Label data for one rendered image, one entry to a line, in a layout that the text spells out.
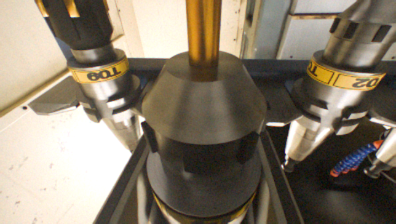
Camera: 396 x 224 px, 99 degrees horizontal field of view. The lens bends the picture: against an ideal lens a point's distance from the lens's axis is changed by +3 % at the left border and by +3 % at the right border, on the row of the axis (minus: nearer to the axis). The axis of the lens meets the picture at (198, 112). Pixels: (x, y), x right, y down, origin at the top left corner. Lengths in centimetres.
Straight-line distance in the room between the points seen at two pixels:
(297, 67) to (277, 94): 5
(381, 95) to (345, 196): 41
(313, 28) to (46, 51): 90
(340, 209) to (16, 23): 92
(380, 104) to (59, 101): 31
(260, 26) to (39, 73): 77
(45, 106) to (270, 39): 78
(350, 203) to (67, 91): 63
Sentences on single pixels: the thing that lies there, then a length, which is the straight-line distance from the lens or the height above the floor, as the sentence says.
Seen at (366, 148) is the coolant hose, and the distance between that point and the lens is 54.
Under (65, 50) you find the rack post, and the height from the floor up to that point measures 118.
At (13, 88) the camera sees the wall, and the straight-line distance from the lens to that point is 62.
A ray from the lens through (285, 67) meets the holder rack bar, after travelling 23.
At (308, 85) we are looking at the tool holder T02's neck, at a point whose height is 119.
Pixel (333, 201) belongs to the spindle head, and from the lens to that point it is 59.
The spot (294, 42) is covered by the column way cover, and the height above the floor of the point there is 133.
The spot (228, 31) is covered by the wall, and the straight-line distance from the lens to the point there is 116.
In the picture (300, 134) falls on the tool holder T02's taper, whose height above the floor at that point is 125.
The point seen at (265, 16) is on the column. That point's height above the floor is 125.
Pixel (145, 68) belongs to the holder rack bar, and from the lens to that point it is 22.
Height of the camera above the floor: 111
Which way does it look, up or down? 39 degrees up
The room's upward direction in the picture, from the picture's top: 178 degrees clockwise
